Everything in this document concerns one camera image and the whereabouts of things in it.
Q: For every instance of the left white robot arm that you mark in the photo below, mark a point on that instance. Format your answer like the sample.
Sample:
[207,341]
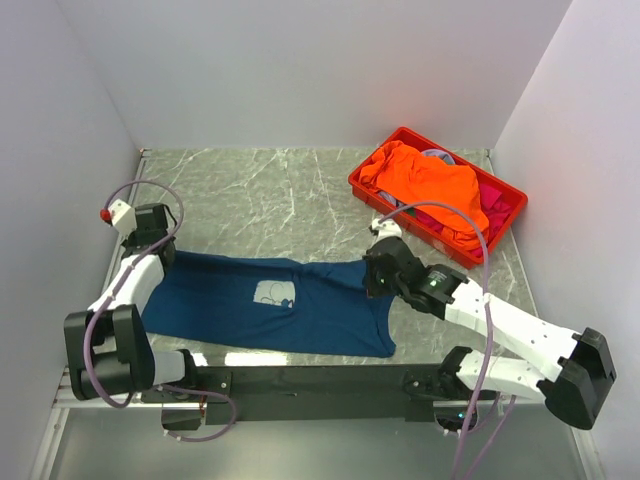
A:
[110,332]

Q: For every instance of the lavender t shirt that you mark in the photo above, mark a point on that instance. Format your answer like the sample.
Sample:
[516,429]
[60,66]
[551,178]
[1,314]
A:
[445,156]

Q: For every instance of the orange t shirt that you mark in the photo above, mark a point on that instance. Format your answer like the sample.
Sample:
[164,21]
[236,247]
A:
[409,176]

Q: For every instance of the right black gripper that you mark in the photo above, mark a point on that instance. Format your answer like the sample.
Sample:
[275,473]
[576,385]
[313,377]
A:
[372,289]

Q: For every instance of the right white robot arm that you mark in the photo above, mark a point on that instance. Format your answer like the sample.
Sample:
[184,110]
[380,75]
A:
[571,372]

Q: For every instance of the red plastic bin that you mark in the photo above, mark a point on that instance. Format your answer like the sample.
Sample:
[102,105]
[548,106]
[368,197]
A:
[385,203]

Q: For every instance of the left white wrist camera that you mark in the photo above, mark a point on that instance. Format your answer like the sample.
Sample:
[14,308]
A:
[120,216]

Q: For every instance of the aluminium rail frame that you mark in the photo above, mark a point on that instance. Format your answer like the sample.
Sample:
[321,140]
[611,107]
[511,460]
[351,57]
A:
[65,398]

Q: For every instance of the magenta t shirt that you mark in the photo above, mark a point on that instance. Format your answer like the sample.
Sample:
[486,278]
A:
[484,205]

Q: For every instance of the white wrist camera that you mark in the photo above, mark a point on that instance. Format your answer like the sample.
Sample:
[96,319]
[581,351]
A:
[382,229]
[120,216]

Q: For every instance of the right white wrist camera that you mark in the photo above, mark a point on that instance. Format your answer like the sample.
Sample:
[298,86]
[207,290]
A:
[382,229]

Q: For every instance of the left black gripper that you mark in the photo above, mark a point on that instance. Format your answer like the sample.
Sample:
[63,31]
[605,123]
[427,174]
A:
[131,242]

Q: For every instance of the blue mickey t shirt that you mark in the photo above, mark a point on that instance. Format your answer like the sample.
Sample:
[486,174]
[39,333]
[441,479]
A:
[271,303]

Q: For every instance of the black base beam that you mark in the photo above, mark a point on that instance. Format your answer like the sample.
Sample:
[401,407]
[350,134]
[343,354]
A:
[280,393]

